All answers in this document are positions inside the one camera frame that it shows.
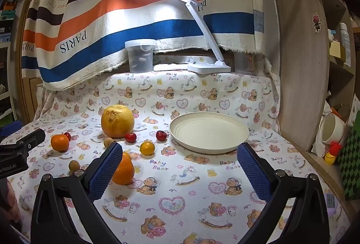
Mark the large yellow pomelo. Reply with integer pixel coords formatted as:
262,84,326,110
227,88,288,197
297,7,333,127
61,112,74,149
101,105,135,138

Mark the white remote control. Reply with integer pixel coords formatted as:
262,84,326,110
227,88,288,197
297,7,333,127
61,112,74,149
153,63,189,72

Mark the yellow note pad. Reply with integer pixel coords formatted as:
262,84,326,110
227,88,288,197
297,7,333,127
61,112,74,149
329,40,341,58

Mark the white spray bottle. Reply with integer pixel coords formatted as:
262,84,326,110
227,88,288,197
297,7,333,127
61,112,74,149
339,22,352,65

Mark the white desk lamp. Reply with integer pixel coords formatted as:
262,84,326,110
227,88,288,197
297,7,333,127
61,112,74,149
124,0,232,75

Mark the round wooden board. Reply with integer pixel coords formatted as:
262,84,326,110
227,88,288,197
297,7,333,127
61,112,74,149
274,0,329,153

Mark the stack of coloured storage boxes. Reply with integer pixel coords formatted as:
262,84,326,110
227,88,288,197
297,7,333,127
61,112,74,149
0,0,18,45

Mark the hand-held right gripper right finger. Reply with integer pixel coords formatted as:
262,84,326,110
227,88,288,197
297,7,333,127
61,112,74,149
237,142,330,244

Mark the person's left hand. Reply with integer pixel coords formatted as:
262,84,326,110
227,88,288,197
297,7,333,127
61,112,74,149
0,181,22,232

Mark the striped blanket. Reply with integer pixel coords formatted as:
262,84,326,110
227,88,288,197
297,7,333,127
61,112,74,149
21,0,266,91

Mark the white cup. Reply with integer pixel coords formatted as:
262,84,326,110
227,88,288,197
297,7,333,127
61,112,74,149
321,113,347,145

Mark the bear sticker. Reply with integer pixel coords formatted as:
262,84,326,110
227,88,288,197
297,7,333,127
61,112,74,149
312,13,322,33

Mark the small clear plastic container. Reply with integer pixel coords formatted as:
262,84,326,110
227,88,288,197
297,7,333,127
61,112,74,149
233,51,255,75

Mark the yellow cherry tomato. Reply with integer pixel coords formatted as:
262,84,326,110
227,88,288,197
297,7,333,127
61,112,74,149
140,141,155,156

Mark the green checkered box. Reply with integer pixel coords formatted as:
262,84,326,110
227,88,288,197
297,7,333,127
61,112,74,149
337,110,360,201

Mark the wooden shelf unit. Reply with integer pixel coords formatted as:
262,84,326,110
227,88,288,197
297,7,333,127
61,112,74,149
268,0,360,222

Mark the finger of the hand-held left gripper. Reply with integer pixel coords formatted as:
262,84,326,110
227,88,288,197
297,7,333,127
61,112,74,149
0,120,23,138
0,128,46,153

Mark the bear print table cloth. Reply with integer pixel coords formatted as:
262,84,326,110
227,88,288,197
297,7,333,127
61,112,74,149
6,53,349,244

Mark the large orange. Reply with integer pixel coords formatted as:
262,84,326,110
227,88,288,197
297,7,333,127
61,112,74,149
112,151,135,186

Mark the yellow red toy figure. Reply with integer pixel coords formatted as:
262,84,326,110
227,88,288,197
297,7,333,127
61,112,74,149
324,141,342,166

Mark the small mandarin orange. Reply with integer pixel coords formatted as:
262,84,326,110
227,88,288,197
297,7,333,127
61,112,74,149
51,134,70,152

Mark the cream round plate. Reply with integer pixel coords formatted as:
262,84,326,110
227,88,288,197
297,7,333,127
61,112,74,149
169,112,249,154

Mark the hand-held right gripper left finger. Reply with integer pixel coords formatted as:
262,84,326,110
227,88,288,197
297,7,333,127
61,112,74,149
30,142,124,244

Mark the lidded clear plastic container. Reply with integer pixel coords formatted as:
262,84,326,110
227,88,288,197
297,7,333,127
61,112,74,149
125,39,156,74

